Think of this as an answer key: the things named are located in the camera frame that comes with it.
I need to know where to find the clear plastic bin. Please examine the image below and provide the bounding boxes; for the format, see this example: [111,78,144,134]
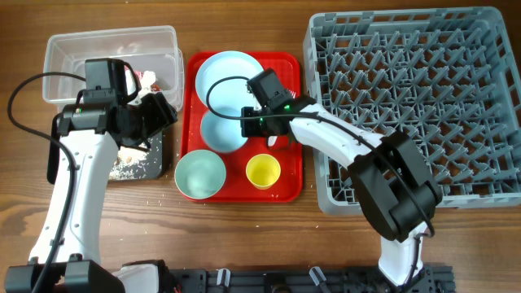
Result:
[43,25,185,111]

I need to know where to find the grey dishwasher rack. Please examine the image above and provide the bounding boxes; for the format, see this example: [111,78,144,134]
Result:
[303,7,520,208]

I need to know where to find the rice and nut leftovers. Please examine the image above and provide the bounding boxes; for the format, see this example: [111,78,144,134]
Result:
[109,133,163,181]

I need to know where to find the mint green bowl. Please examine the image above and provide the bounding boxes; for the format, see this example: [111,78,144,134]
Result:
[174,150,226,200]

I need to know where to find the white plastic fork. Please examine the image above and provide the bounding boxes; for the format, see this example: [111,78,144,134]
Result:
[267,136,277,147]

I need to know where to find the light blue plate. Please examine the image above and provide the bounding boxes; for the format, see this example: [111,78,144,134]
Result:
[195,50,265,116]

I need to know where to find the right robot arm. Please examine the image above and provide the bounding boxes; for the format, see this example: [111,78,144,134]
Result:
[241,68,443,289]

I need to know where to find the red serving tray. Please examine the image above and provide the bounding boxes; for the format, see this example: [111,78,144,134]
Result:
[177,51,304,204]

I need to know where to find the light blue small bowl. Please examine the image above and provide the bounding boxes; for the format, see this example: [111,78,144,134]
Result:
[200,111,247,153]

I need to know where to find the yellow cup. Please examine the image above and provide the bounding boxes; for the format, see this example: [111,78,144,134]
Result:
[246,154,282,190]

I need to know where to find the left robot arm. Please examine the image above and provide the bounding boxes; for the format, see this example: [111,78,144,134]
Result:
[4,58,177,292]

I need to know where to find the black rectangular tray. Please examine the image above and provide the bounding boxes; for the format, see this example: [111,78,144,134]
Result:
[48,100,177,186]

